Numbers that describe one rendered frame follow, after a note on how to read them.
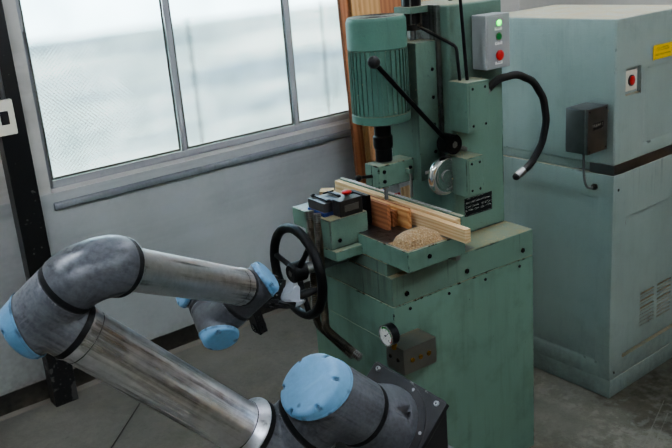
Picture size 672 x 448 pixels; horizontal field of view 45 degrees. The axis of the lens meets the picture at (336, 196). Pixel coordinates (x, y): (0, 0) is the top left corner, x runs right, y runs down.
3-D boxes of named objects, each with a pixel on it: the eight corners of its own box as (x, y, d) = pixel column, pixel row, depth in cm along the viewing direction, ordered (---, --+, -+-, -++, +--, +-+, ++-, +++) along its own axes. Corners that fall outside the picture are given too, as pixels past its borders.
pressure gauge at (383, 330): (379, 348, 228) (377, 322, 226) (389, 343, 230) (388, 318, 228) (393, 356, 223) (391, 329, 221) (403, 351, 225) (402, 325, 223)
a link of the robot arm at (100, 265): (75, 211, 140) (266, 257, 200) (29, 258, 142) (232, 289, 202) (105, 261, 135) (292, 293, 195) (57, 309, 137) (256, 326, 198)
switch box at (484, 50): (472, 69, 243) (470, 15, 239) (496, 64, 248) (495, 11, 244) (486, 70, 238) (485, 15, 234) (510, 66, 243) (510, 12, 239)
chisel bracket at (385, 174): (366, 189, 248) (364, 163, 245) (401, 179, 255) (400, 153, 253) (380, 194, 242) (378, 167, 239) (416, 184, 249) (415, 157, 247)
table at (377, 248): (268, 230, 263) (266, 213, 261) (344, 208, 278) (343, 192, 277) (381, 283, 214) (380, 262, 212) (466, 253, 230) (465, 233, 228)
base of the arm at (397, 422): (433, 413, 177) (407, 397, 171) (383, 485, 176) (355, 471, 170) (385, 372, 193) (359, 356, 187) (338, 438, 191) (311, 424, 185)
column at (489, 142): (410, 222, 272) (398, 4, 251) (459, 207, 283) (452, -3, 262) (455, 238, 254) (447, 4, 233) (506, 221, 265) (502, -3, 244)
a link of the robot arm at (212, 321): (229, 318, 189) (212, 281, 197) (195, 349, 191) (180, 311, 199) (254, 329, 196) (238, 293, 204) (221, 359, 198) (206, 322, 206)
